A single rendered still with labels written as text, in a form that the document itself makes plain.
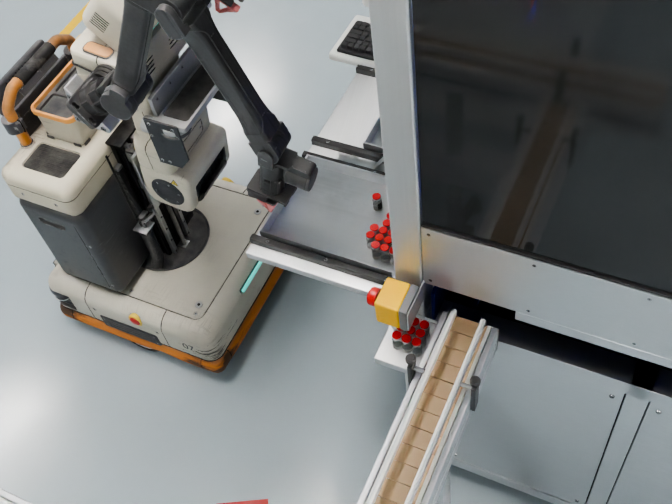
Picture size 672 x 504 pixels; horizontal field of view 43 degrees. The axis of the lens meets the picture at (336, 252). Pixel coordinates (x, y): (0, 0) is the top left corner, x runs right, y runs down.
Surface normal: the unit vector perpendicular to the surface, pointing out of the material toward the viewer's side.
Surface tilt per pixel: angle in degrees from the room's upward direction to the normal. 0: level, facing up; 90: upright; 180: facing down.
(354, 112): 0
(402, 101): 90
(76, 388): 0
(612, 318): 90
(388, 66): 90
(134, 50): 94
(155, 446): 0
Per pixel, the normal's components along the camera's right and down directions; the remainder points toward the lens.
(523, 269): -0.42, 0.76
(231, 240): -0.11, -0.58
